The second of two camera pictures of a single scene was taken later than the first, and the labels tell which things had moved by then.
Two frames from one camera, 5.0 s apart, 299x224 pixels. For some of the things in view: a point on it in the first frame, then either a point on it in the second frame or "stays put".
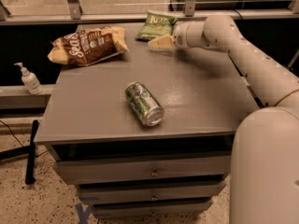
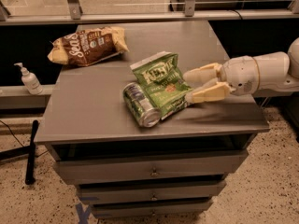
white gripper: [179, 36] to [241, 75]
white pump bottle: [30, 80] stays put
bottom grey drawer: [149, 207] stays put
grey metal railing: [74, 11] stays put
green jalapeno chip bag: [155, 26] to [161, 77]
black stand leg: [30, 168] stays put
